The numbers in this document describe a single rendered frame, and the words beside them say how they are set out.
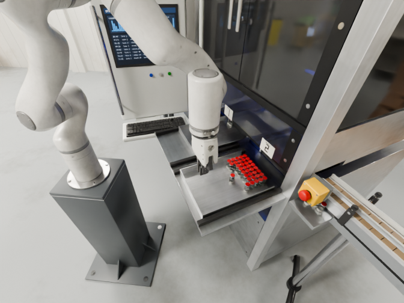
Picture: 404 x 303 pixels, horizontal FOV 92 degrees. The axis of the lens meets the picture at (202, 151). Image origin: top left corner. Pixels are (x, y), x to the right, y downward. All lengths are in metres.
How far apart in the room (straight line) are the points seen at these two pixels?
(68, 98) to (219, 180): 0.68
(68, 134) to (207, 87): 0.63
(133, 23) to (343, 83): 0.53
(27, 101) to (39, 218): 1.58
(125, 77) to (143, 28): 0.95
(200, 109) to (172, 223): 1.44
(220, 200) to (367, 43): 0.66
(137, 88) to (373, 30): 1.20
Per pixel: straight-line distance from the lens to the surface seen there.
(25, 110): 0.83
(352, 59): 0.65
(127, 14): 0.49
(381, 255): 0.94
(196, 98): 0.47
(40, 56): 0.72
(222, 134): 1.19
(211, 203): 0.84
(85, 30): 5.12
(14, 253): 2.19
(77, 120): 0.93
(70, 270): 1.89
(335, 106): 0.68
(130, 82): 1.42
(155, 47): 0.47
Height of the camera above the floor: 1.58
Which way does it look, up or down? 41 degrees down
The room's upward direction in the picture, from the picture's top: 1 degrees clockwise
